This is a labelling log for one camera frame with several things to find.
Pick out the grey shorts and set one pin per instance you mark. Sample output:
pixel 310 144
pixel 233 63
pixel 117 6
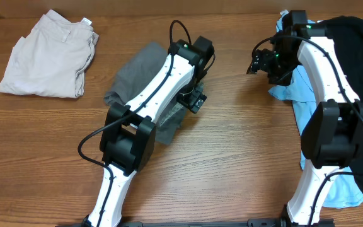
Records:
pixel 134 76

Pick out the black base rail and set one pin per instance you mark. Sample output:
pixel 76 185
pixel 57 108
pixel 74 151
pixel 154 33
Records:
pixel 200 224

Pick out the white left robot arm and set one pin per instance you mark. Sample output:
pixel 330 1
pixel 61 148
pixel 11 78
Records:
pixel 128 135

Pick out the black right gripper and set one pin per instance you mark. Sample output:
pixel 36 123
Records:
pixel 283 77

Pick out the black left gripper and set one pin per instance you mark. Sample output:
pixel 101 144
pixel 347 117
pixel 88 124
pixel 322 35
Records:
pixel 194 99

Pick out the light blue t-shirt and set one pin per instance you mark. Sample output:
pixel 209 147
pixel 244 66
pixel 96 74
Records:
pixel 344 192

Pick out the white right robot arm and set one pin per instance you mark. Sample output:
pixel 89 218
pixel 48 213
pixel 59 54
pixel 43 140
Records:
pixel 332 138

